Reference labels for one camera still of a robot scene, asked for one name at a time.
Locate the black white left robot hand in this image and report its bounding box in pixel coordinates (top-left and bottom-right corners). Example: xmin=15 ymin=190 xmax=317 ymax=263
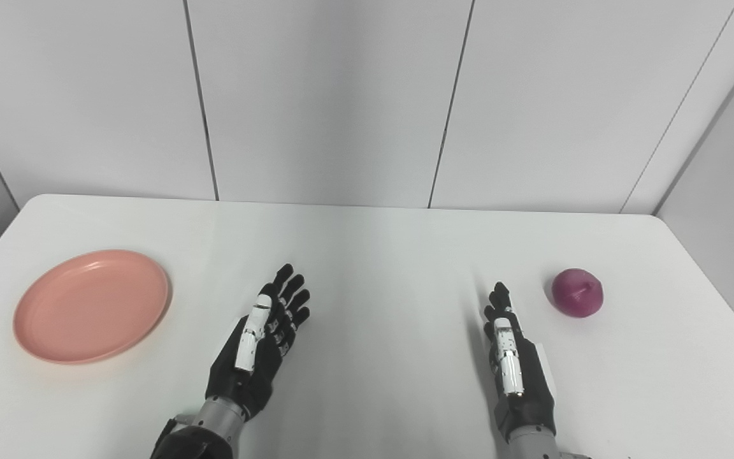
xmin=206 ymin=263 xmax=312 ymax=421

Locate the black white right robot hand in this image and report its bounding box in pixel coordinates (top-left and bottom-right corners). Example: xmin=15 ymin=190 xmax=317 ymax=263
xmin=483 ymin=282 xmax=558 ymax=441

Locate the purple red onion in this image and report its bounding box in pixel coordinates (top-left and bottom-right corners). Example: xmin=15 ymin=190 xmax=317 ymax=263
xmin=551 ymin=268 xmax=604 ymax=318

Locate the pink round plate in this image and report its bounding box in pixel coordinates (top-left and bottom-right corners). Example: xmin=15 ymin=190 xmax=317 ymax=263
xmin=13 ymin=249 xmax=171 ymax=365

